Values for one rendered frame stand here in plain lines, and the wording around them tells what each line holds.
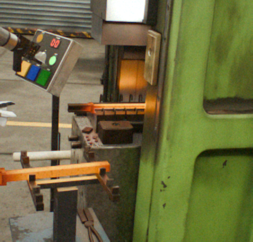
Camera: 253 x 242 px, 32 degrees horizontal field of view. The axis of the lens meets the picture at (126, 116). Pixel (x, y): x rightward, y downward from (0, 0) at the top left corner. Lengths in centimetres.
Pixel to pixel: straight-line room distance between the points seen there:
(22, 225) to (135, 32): 81
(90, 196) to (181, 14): 79
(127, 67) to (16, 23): 786
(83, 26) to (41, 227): 828
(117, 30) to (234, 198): 76
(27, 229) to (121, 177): 41
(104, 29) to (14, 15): 814
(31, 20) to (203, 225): 837
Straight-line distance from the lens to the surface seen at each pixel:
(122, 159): 168
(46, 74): 218
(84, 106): 179
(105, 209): 176
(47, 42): 231
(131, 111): 181
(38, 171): 130
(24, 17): 973
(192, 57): 135
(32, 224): 156
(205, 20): 135
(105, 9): 161
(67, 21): 964
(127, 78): 201
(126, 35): 169
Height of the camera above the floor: 156
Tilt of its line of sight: 19 degrees down
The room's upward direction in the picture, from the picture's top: 5 degrees clockwise
